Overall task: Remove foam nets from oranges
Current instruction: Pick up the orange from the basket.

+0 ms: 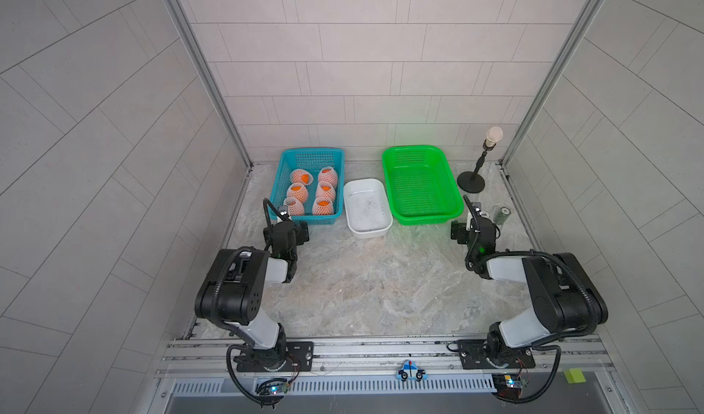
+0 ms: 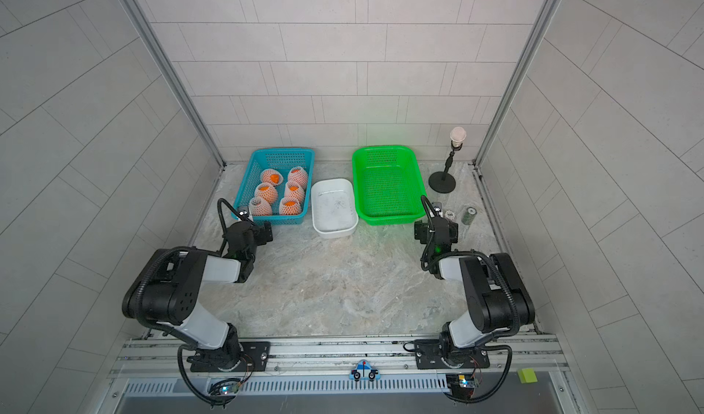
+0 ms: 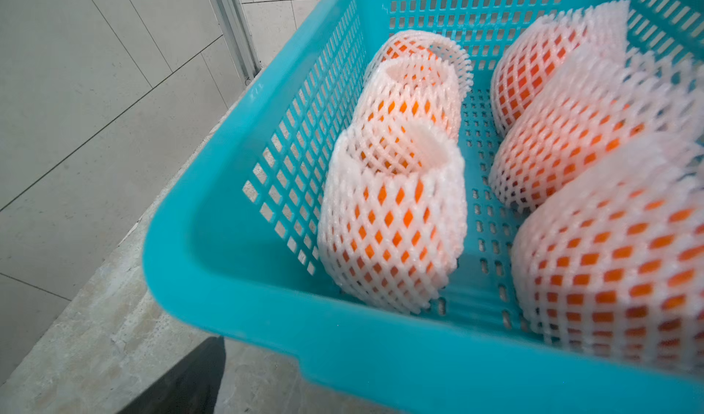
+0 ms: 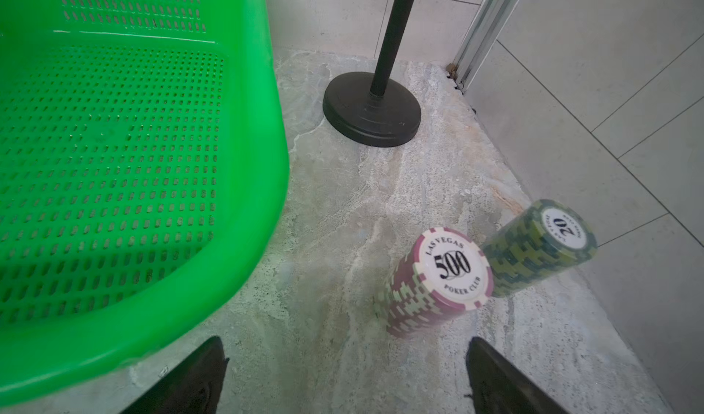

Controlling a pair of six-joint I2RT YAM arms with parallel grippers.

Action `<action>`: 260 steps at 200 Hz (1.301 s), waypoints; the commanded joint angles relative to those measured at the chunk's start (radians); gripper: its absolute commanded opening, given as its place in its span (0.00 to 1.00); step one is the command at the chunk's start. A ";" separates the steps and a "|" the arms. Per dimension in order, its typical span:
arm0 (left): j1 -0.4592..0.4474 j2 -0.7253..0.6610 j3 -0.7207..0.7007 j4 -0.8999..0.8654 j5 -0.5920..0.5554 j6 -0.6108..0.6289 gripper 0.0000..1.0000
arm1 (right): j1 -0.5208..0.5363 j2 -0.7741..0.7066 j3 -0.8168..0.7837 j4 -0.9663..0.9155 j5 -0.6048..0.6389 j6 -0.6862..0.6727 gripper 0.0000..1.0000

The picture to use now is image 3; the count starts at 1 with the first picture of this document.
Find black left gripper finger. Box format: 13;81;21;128
119;336;227;413

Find netted orange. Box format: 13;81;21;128
489;45;703;212
511;133;703;377
489;0;630;136
352;30;474;141
317;117;468;314

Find teal plastic basket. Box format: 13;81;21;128
143;0;703;413

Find aluminium corner post left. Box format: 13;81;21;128
209;0;261;85

